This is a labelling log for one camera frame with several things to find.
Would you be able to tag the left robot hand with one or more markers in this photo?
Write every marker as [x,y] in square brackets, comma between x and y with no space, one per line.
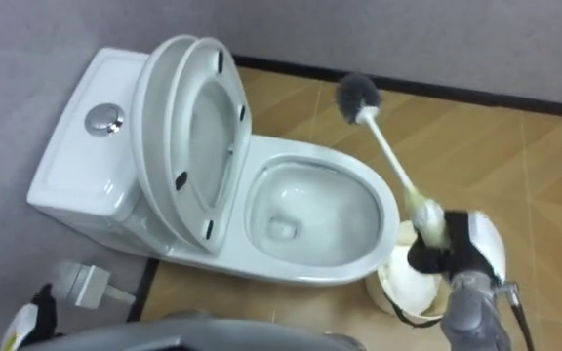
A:
[32,322]

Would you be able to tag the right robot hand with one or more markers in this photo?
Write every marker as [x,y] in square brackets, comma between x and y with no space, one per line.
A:
[466,244]

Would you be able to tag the white toilet brush grey bristles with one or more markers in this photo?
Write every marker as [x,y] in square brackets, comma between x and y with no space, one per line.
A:
[388,146]

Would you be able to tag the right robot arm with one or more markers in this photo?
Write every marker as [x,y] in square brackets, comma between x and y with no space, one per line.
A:
[473,317]

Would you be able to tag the white toilet brush holder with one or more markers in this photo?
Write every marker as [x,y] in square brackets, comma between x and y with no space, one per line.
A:
[408,287]

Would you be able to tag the robot body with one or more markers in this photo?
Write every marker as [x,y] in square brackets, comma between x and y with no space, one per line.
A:
[188,336]

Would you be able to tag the white ceramic toilet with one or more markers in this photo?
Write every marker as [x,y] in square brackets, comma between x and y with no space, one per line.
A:
[115,161]

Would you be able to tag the white wall water valve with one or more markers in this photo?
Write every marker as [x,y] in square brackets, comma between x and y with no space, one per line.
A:
[86,285]

